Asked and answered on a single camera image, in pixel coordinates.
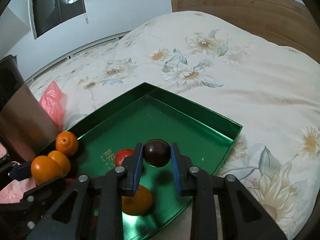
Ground pink plastic sheet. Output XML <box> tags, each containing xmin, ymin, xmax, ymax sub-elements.
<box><xmin>1</xmin><ymin>81</ymin><xmax>66</xmax><ymax>204</ymax></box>

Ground dark plum back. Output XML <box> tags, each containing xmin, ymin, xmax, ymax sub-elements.
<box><xmin>143</xmin><ymin>139</ymin><xmax>171</xmax><ymax>167</ymax></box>

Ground large orange front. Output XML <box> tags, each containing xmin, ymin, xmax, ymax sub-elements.
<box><xmin>48</xmin><ymin>151</ymin><xmax>71</xmax><ymax>177</ymax></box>

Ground small orange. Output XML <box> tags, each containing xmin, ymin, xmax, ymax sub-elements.
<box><xmin>121</xmin><ymin>185</ymin><xmax>153</xmax><ymax>216</ymax></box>

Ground dark window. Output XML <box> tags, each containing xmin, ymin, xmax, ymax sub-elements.
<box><xmin>30</xmin><ymin>0</ymin><xmax>86</xmax><ymax>38</ymax></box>

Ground floral bed duvet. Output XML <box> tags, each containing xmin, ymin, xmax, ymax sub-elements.
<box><xmin>30</xmin><ymin>11</ymin><xmax>319</xmax><ymax>239</ymax></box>

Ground orange back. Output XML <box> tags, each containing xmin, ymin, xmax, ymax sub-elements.
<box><xmin>55</xmin><ymin>131</ymin><xmax>79</xmax><ymax>156</ymax></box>

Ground white bed frame rail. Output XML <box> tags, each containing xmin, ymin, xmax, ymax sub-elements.
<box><xmin>25</xmin><ymin>31</ymin><xmax>129</xmax><ymax>87</ymax></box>

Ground large red apple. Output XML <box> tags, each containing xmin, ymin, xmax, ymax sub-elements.
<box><xmin>114</xmin><ymin>148</ymin><xmax>134</xmax><ymax>166</ymax></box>

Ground wooden headboard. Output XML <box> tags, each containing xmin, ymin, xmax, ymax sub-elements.
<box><xmin>171</xmin><ymin>0</ymin><xmax>319</xmax><ymax>61</ymax></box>

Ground black and copper canister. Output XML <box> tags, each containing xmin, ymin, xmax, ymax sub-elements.
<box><xmin>0</xmin><ymin>55</ymin><xmax>59</xmax><ymax>162</ymax></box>

